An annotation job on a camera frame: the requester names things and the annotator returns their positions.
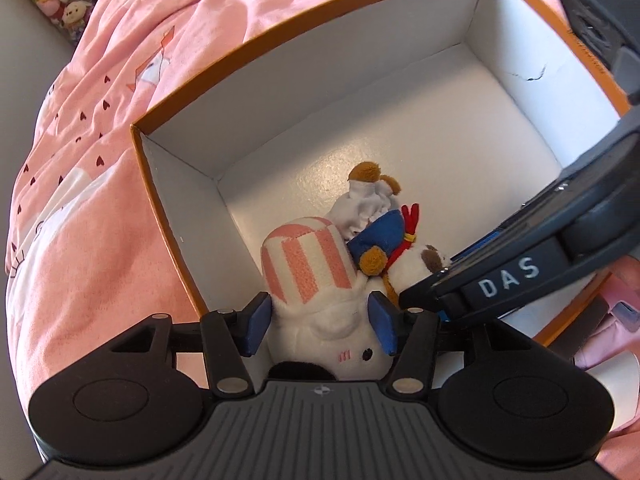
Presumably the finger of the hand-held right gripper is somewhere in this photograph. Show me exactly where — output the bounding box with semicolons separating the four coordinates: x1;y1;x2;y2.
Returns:
398;127;640;311

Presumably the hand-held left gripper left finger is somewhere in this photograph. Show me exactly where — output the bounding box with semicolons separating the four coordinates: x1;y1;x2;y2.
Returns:
107;292;273;397

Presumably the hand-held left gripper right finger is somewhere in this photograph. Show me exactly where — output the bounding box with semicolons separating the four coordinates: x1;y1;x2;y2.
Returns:
367;292;535;397

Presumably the white plush with striped hat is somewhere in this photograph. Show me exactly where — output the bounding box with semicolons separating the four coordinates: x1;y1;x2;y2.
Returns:
260;215;402;382

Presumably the plush dog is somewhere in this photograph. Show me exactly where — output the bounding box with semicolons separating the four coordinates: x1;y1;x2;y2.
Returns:
325;161;455;307

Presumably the orange cardboard box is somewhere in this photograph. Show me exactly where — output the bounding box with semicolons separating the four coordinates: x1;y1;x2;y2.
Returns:
131;0;633;350

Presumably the pink fabric sleeve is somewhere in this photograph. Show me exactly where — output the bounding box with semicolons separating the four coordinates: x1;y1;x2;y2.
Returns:
602;256;640;333

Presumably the blue-grey power bank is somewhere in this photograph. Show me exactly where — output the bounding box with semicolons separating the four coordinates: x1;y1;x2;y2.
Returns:
614;301;640;332

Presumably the pink printed bedsheet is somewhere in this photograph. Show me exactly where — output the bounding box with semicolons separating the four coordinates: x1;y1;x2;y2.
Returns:
4;0;640;480

